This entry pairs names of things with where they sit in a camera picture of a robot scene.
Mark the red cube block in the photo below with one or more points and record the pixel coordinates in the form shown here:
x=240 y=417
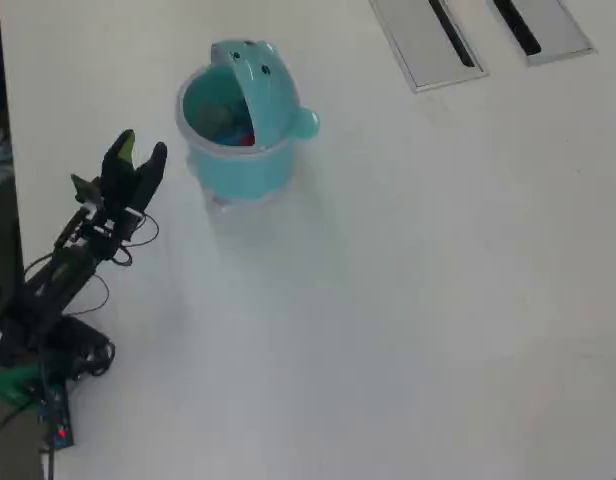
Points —
x=249 y=141

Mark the grey sneaker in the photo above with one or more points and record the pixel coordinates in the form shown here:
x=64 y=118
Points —
x=0 y=145

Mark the green table clamp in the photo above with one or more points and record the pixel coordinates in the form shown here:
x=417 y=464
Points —
x=8 y=385

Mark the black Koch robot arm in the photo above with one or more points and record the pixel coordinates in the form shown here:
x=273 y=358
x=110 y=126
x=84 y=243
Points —
x=53 y=285

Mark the blue cube block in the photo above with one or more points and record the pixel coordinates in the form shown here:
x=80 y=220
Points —
x=230 y=137

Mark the blue controller circuit board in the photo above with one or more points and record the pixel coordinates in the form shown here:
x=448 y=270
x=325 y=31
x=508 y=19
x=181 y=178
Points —
x=58 y=415

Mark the teal hippo shaped bin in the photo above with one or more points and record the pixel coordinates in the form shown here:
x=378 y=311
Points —
x=248 y=165

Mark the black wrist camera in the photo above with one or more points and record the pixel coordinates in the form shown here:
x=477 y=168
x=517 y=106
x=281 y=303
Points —
x=85 y=189

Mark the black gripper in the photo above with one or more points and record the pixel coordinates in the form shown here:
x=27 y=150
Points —
x=113 y=227

